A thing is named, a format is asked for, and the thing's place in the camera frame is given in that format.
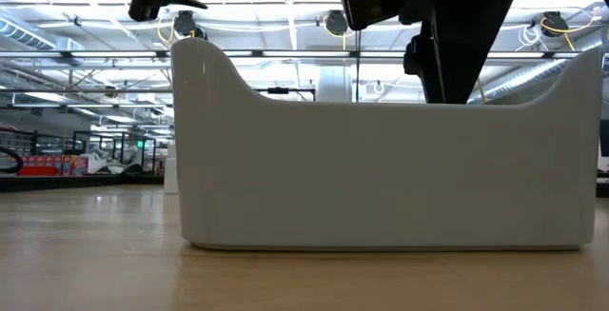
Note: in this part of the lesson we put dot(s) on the white plastic basket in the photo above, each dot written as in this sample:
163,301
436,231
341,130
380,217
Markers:
380,178

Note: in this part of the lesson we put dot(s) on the thin black hanging pole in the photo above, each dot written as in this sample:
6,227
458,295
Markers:
357,68

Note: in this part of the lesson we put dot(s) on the black metal rack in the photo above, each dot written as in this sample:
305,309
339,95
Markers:
119,151

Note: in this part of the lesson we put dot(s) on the white round column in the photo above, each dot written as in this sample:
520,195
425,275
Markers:
334,83

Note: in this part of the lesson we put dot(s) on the silver ribbed ventilation duct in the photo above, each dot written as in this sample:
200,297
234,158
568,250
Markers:
518,80

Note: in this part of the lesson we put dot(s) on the red printed cardboard box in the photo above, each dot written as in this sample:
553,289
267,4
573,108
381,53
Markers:
52,165

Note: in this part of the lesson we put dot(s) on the black horizontal frame bar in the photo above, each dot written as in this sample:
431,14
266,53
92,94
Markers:
285,90

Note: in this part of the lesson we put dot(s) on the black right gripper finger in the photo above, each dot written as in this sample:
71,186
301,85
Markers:
452,59

